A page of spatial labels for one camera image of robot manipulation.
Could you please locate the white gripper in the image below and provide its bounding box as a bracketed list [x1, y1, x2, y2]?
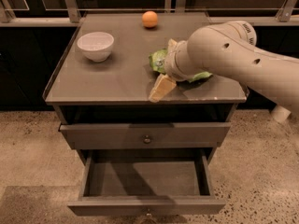
[149, 39, 198, 103]

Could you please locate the green rice chip bag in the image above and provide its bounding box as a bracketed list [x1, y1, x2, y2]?
[149, 49, 212, 83]

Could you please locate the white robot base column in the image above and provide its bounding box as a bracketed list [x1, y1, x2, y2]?
[271, 105, 291, 123]

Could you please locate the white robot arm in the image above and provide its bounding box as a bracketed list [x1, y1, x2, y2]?
[149, 21, 299, 114]

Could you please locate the grey drawer cabinet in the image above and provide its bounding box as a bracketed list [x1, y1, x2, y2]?
[42, 10, 250, 166]

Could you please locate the grey top drawer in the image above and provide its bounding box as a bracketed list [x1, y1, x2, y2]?
[60, 122, 231, 150]

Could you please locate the grey open middle drawer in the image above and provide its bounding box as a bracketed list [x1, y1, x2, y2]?
[68, 148, 225, 216]

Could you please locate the orange fruit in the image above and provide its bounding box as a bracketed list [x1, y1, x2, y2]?
[142, 11, 158, 28]

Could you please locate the white ceramic bowl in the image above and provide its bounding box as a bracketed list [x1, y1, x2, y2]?
[77, 32, 114, 62]

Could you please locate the metal window frame rail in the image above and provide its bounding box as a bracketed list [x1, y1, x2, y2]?
[0, 0, 299, 26]

